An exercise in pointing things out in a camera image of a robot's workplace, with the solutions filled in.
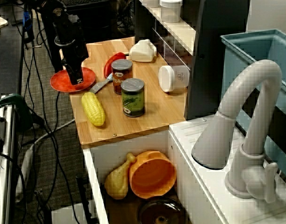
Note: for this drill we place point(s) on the white plastic bottle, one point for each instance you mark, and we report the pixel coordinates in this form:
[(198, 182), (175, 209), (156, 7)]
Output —
[(143, 52)]

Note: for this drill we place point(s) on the white toy kitchen sink unit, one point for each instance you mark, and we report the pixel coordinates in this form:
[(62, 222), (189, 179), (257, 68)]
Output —
[(203, 186)]

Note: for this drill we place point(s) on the dark grey kitchen hutch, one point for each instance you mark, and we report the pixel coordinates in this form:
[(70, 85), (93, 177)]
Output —
[(210, 58)]

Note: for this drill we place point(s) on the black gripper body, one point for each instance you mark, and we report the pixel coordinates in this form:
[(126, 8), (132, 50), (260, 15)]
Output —
[(71, 42)]

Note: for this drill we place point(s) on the small clear jar white lid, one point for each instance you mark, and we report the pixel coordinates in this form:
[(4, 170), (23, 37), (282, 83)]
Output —
[(173, 79), (171, 11)]

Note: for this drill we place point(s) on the grey toy faucet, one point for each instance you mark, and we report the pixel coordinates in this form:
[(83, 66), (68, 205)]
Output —
[(250, 168)]

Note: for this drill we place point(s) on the green label toy can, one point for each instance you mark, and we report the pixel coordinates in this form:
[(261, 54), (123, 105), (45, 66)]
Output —
[(133, 102)]

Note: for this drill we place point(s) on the silver metal rail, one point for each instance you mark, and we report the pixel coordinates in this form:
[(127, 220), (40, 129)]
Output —
[(6, 163)]

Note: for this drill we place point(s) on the orange label toy can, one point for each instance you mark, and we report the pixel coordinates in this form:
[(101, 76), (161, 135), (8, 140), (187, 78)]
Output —
[(120, 70)]

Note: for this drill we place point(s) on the white box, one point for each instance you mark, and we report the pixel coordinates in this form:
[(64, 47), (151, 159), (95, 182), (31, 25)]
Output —
[(63, 215)]

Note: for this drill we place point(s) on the teal plastic bin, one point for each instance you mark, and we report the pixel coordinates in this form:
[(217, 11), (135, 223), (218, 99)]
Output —
[(245, 49)]

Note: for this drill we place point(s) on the white power strip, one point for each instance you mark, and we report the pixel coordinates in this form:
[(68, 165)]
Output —
[(26, 168)]

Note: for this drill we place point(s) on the red round plate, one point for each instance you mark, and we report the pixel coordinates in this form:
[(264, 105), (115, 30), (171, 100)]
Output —
[(59, 82)]

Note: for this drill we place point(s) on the orange toy bowl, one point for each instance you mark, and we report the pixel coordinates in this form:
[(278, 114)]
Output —
[(152, 177)]

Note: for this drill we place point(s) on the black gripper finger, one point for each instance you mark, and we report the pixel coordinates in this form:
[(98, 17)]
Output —
[(67, 70), (77, 75)]

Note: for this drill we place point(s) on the dark green tool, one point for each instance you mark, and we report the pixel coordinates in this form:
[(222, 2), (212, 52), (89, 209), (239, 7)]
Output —
[(9, 99)]

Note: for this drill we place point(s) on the red toy pepper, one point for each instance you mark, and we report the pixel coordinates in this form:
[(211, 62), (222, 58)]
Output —
[(110, 61)]

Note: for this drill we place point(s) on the yellow toy corn cob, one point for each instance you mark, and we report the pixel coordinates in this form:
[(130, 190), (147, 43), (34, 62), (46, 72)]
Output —
[(94, 109)]

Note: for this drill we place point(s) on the yellow toy chicken drumstick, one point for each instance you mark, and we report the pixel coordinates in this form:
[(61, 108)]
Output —
[(117, 182)]

